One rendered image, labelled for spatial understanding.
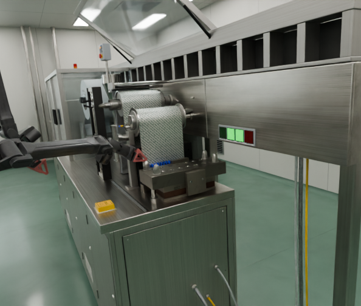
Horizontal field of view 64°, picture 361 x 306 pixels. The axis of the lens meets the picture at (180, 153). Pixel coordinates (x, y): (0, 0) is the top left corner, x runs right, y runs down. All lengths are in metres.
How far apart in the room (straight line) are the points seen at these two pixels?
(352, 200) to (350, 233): 0.13
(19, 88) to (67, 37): 1.47
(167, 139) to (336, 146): 0.82
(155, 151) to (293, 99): 0.73
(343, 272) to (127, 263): 0.85
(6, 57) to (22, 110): 1.06
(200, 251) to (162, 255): 0.20
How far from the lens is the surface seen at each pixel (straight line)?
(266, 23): 1.19
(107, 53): 2.01
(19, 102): 6.90
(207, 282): 1.59
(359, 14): 1.01
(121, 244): 1.27
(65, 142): 1.23
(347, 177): 1.19
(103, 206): 1.33
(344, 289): 1.38
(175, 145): 1.53
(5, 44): 6.99
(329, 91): 0.99
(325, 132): 1.01
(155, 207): 1.30
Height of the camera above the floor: 1.40
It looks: 12 degrees down
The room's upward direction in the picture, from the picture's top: 4 degrees counter-clockwise
